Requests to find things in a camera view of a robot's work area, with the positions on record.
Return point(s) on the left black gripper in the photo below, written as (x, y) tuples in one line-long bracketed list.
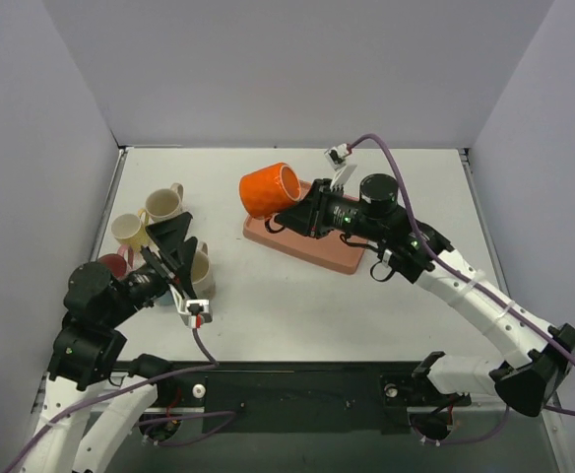
[(164, 266)]

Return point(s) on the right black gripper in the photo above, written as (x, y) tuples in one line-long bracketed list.
[(317, 208)]

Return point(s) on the beige floral mug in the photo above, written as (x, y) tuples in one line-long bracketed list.
[(202, 274)]

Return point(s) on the orange mug black handle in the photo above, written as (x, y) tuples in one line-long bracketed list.
[(268, 191)]

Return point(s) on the blue butterfly mug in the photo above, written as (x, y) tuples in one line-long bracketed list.
[(165, 300)]

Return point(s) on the pink patterned mug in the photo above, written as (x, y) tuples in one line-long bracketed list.
[(120, 263)]

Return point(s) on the tall beige seashell mug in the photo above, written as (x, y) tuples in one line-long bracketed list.
[(163, 204)]

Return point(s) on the yellow mug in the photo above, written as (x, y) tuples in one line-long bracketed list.
[(130, 229)]

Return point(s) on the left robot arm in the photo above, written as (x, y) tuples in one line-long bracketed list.
[(81, 425)]

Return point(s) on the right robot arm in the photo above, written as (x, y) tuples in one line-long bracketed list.
[(534, 351)]

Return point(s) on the pink plastic tray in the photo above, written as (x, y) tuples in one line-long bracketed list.
[(328, 252)]

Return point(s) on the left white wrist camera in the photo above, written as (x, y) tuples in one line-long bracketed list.
[(193, 313)]

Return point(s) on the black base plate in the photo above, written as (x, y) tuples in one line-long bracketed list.
[(304, 398)]

